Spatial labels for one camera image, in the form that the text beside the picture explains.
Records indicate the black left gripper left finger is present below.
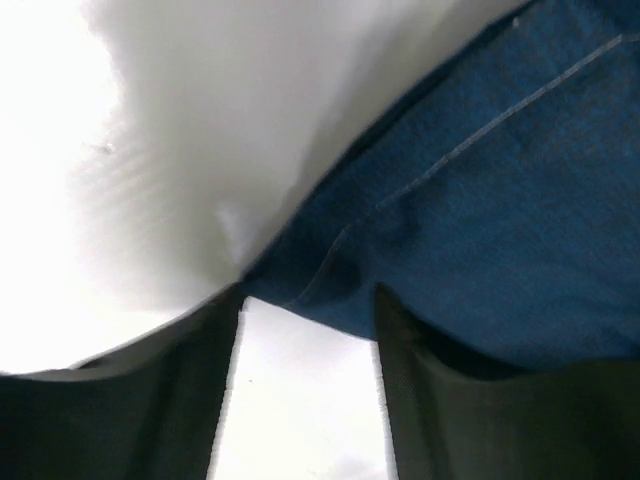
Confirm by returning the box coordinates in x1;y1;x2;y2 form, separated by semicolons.
1;287;245;480

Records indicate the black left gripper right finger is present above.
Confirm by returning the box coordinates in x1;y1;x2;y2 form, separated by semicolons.
374;285;639;480

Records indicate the dark blue fish placemat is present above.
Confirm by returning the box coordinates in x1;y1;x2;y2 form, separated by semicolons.
243;1;639;369

